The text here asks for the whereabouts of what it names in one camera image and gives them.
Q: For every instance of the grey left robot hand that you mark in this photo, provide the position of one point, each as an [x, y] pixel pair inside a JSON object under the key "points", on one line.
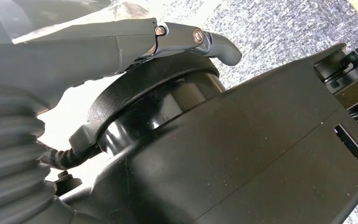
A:
{"points": [[58, 58]]}

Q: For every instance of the small black knob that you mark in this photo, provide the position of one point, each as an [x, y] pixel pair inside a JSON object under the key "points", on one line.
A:
{"points": [[67, 184]]}

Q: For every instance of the black robot actuator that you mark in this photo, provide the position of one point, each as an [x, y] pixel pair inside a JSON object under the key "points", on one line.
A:
{"points": [[345, 68]]}

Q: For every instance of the black robot body housing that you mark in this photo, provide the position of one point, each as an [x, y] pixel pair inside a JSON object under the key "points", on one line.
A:
{"points": [[228, 154]]}

